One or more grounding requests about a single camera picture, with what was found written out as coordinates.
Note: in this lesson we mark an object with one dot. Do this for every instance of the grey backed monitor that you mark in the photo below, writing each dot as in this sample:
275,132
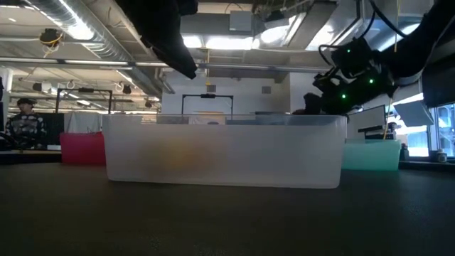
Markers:
366,119

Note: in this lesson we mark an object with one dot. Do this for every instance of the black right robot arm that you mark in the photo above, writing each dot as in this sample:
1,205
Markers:
423,46

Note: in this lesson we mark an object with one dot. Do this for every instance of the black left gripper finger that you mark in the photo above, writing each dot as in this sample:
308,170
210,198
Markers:
174,57

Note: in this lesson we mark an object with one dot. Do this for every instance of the grey ceiling box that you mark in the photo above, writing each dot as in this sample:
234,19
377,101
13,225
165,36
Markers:
241,20

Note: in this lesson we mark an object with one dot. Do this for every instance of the person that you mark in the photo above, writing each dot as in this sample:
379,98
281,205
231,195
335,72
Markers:
26,128

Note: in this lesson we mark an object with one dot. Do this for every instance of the rectangular metal duct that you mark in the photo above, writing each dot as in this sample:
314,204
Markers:
305,25

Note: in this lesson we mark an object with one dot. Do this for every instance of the pink plastic bin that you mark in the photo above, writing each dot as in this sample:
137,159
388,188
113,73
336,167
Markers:
83,149

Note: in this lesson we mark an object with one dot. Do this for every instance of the grey horizontal rail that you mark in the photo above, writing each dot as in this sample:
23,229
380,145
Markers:
89,63

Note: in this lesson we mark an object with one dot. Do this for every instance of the dark hanging panel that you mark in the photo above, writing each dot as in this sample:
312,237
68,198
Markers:
439,94

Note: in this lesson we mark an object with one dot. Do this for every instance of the grey trapezoid shade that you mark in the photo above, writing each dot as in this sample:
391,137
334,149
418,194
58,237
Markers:
414,113

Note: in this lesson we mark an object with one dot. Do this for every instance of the teal plastic bin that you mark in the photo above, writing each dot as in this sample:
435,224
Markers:
371,156

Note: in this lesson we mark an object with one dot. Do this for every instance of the grey wall vent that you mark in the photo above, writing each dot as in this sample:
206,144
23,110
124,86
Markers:
211,88
266,89

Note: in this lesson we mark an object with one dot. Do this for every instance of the dark bottle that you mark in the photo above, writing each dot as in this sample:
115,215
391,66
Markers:
404,153

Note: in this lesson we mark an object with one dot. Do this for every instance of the silver spiral duct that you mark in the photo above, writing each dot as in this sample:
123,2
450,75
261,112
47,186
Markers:
103,42

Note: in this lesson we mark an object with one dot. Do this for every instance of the ceiling light panel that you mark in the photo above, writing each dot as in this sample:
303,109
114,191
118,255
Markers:
227,42

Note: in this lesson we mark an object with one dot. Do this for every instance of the black gantry frame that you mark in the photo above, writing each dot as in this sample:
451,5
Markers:
208,95

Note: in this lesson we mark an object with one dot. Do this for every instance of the small jar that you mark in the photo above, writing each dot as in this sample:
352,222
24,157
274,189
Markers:
441,155

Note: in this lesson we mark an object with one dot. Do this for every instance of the black monitor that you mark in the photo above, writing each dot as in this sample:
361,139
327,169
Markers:
57,128

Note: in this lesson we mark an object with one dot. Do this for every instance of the clear plastic bin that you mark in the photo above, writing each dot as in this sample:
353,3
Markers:
249,156

